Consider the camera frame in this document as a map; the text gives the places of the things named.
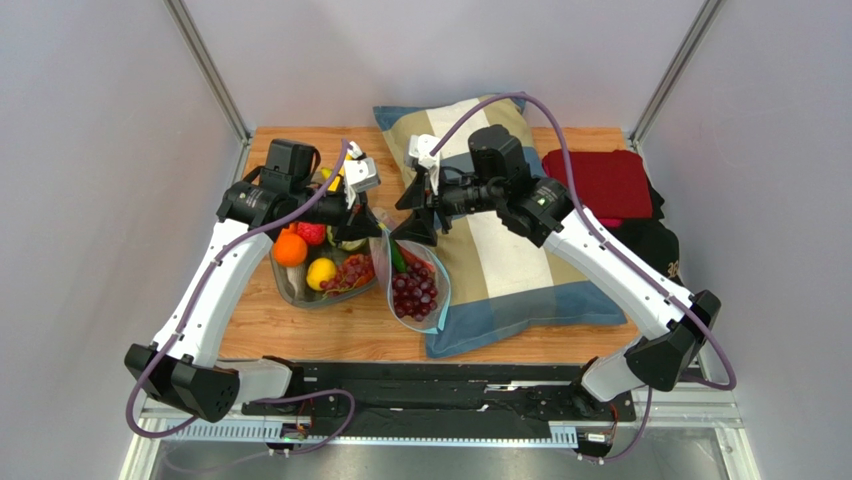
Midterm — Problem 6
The red watermelon slice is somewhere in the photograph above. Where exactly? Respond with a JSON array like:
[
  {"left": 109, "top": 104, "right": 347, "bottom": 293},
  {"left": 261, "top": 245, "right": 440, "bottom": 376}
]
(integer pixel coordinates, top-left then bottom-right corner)
[{"left": 399, "top": 247, "right": 435, "bottom": 271}]

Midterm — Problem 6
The green chili pepper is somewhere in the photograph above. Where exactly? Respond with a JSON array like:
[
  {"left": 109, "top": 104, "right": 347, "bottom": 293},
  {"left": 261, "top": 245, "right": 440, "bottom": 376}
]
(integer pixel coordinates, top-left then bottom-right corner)
[{"left": 389, "top": 240, "right": 408, "bottom": 273}]

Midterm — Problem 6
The clear zip top bag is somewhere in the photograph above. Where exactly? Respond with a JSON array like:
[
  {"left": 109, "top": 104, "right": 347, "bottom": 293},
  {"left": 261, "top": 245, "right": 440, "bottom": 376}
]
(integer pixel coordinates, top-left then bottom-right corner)
[{"left": 369, "top": 208, "right": 451, "bottom": 335}]

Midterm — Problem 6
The dark red grape bunch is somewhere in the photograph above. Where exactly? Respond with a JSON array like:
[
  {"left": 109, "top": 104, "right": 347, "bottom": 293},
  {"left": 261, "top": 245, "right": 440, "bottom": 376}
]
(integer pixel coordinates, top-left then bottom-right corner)
[{"left": 391, "top": 264, "right": 439, "bottom": 323}]

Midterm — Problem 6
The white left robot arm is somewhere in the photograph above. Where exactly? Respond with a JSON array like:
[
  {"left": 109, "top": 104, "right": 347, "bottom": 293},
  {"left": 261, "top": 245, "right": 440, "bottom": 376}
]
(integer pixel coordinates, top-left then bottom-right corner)
[{"left": 124, "top": 139, "right": 381, "bottom": 426}]

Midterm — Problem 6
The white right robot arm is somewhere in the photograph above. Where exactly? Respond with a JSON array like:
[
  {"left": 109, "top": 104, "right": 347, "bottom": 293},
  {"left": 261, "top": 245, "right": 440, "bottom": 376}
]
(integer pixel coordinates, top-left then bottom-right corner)
[{"left": 391, "top": 125, "right": 721, "bottom": 403}]

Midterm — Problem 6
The green white cabbage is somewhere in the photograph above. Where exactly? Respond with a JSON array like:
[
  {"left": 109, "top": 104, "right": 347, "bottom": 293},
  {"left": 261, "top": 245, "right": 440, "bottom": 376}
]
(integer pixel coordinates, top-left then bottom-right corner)
[{"left": 326, "top": 227, "right": 368, "bottom": 252}]

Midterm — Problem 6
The yellow banana bunch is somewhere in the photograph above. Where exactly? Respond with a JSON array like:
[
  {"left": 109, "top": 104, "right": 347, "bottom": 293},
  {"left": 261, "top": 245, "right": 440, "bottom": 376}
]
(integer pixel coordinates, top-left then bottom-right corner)
[{"left": 320, "top": 167, "right": 345, "bottom": 193}]

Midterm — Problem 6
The purple grape bunch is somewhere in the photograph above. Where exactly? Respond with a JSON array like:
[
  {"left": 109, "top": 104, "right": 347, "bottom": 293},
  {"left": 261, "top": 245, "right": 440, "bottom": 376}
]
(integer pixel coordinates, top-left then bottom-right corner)
[{"left": 320, "top": 254, "right": 375, "bottom": 296}]

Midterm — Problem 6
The orange fruit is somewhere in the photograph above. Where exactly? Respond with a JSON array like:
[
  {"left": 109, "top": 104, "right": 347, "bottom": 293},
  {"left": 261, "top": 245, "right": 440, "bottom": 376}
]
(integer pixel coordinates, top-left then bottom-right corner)
[{"left": 272, "top": 223, "right": 308, "bottom": 268}]

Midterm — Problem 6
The small yellow lemon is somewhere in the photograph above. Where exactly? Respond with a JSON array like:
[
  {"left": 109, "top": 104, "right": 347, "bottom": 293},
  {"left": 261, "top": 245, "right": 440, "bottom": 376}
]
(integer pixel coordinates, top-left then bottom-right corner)
[{"left": 305, "top": 257, "right": 337, "bottom": 291}]

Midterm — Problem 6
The grey fruit bowl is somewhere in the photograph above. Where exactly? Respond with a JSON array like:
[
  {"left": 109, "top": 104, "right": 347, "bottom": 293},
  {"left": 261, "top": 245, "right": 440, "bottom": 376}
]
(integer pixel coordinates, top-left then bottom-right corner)
[{"left": 270, "top": 240, "right": 376, "bottom": 309}]

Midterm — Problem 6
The checkered blue beige pillow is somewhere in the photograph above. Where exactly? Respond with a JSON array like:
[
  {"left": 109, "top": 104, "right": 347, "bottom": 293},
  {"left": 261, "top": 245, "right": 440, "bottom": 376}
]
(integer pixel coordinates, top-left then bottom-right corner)
[{"left": 373, "top": 95, "right": 627, "bottom": 360}]

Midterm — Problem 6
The red folded cloth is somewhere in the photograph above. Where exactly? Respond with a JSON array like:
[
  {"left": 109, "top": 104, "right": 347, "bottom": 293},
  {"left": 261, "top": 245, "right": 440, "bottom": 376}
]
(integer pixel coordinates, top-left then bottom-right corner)
[{"left": 570, "top": 150, "right": 663, "bottom": 224}]

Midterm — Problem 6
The black cap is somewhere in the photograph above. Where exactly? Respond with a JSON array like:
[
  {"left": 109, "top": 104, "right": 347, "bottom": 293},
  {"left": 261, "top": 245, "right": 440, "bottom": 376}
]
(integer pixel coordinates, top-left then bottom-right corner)
[{"left": 601, "top": 219, "right": 683, "bottom": 285}]

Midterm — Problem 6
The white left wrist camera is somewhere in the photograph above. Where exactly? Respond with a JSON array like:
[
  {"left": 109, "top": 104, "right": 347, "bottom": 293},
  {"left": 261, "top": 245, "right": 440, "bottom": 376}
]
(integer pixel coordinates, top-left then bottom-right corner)
[{"left": 342, "top": 142, "right": 381, "bottom": 210}]

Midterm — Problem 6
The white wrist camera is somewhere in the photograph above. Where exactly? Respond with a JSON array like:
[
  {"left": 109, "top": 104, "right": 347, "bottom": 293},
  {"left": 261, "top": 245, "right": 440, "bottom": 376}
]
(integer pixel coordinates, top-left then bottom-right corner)
[
  {"left": 404, "top": 134, "right": 441, "bottom": 194},
  {"left": 342, "top": 142, "right": 381, "bottom": 210}
]

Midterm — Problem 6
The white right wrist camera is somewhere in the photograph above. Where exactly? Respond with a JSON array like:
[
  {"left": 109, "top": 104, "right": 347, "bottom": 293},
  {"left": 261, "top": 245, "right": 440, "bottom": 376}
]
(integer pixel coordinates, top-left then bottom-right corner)
[{"left": 404, "top": 134, "right": 441, "bottom": 194}]

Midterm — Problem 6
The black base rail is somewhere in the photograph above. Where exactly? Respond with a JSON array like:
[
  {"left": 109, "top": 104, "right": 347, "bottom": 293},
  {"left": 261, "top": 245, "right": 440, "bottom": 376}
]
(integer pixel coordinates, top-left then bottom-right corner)
[{"left": 240, "top": 362, "right": 642, "bottom": 441}]

